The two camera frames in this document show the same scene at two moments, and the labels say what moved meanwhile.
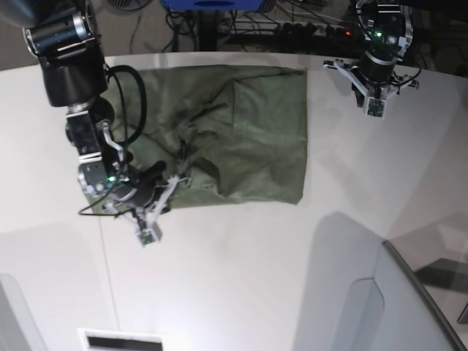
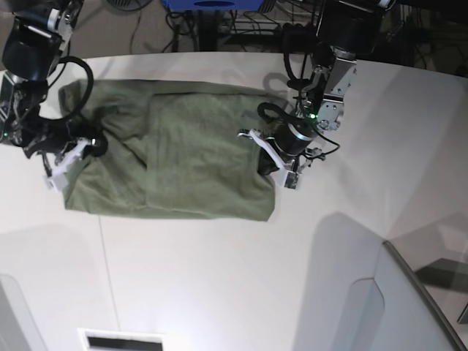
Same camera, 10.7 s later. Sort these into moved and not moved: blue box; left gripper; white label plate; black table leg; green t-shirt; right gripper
Moved: green t-shirt; right gripper; left gripper
Not moved: white label plate; black table leg; blue box
